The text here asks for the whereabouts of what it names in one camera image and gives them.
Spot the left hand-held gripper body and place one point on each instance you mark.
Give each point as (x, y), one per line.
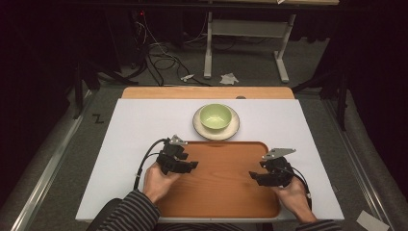
(170, 157)

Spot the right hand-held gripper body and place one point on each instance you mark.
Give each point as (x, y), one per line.
(278, 166)

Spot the person's left hand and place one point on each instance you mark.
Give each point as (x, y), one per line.
(158, 184)

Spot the person's right hand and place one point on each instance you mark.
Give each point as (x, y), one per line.
(295, 199)

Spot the white plate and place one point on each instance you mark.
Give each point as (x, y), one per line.
(205, 132)

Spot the wooden tray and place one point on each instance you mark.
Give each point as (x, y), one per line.
(221, 186)

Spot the white table board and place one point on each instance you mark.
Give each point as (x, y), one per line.
(128, 128)

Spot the green bowl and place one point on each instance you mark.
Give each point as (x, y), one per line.
(215, 116)

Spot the wooden table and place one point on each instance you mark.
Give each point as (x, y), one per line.
(192, 93)

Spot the person's striped torso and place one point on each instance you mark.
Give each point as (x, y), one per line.
(208, 227)

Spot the small white floor scrap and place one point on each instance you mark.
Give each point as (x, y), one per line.
(187, 77)

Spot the crumpled white paper scrap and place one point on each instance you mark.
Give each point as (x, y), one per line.
(229, 79)

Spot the black tripod stand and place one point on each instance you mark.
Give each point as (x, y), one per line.
(342, 96)

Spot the flat white paper sheet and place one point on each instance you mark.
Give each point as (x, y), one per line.
(368, 221)

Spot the metal floor rail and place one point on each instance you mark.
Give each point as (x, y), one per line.
(362, 166)
(48, 173)

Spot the white metal desk frame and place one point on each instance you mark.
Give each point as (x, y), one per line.
(208, 48)

